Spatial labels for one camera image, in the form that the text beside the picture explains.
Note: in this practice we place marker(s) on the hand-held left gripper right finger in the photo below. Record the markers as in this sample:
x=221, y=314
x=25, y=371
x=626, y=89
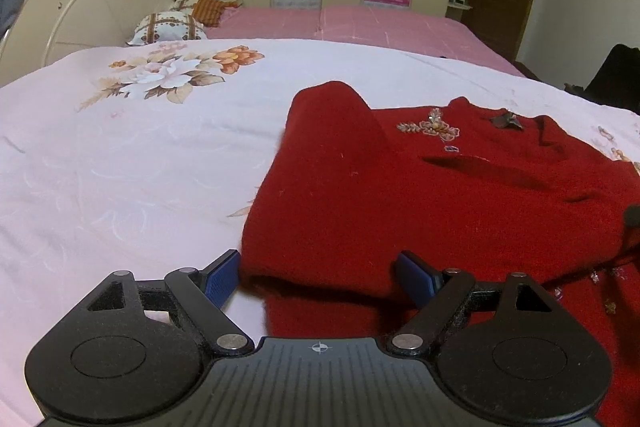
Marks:
x=414, y=273

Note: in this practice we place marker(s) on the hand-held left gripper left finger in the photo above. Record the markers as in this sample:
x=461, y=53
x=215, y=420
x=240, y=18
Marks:
x=220, y=277

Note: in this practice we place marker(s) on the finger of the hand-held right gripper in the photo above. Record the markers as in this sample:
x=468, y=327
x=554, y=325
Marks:
x=633, y=216

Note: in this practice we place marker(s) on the red knit sweater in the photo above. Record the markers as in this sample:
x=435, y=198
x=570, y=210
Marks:
x=440, y=187

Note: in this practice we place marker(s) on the black bag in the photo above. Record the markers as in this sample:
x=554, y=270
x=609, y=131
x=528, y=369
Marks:
x=612, y=77

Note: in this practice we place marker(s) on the white floral quilt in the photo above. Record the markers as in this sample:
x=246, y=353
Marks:
x=125, y=167

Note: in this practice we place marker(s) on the floral patterned pillow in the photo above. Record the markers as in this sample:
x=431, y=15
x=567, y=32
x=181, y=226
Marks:
x=167, y=27

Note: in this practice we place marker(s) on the pink bed sheet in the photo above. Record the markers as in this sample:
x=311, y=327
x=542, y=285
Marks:
x=350, y=24

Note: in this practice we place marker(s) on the orange checked cloth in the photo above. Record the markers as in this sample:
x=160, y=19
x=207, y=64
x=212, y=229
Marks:
x=212, y=9

